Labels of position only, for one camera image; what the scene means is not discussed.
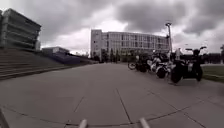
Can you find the row of parked scooters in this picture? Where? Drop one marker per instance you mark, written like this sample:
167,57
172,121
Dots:
180,68

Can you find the low grey building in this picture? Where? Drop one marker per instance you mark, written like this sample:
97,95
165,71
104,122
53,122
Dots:
55,50

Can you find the grey concrete slab pavement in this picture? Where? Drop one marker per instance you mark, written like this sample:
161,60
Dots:
100,90

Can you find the wide concrete stairs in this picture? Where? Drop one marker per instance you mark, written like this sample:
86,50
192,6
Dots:
23,63

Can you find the robot's own part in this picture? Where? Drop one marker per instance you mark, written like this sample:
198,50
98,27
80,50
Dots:
144,123
82,124

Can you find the grey tiered building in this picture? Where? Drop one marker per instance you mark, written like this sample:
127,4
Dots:
18,31

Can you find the bicycle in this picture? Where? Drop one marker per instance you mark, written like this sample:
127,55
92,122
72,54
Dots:
132,65

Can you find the street lamp pole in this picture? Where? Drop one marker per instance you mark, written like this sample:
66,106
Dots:
169,36

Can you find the large white multi-storey building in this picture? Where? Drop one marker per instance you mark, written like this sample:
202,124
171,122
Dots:
130,41

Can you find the grass strip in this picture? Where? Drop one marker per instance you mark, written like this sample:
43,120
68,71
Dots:
215,70

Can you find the blue sloping wall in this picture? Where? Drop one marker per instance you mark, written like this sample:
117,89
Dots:
70,58

